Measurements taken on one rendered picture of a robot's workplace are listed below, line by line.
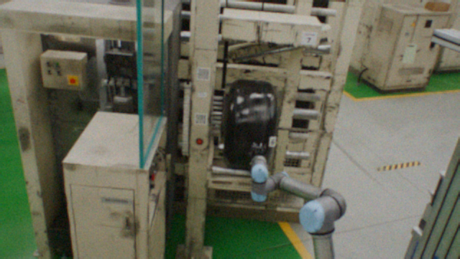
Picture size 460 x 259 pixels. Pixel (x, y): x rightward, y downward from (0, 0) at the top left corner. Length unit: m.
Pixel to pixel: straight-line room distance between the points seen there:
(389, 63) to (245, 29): 4.33
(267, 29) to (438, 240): 1.52
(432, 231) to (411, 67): 5.37
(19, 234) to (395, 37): 5.34
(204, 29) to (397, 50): 4.68
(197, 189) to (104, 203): 0.86
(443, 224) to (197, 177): 1.57
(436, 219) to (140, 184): 1.27
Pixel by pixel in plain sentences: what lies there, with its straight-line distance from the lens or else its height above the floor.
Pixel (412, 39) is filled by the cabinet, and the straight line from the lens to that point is 6.84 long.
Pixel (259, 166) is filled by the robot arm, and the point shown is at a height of 1.30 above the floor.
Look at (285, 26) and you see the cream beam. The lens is 2.65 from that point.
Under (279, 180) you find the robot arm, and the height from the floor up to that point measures 1.19.
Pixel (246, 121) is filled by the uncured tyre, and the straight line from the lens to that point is 2.39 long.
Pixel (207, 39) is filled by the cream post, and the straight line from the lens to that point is 2.39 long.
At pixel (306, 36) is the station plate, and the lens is 2.68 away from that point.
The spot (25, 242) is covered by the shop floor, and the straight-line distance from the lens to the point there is 3.66.
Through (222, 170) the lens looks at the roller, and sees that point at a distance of 2.66.
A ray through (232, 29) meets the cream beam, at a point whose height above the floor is 1.71.
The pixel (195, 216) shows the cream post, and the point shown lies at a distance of 2.99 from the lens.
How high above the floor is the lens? 2.38
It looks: 28 degrees down
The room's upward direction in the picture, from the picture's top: 5 degrees clockwise
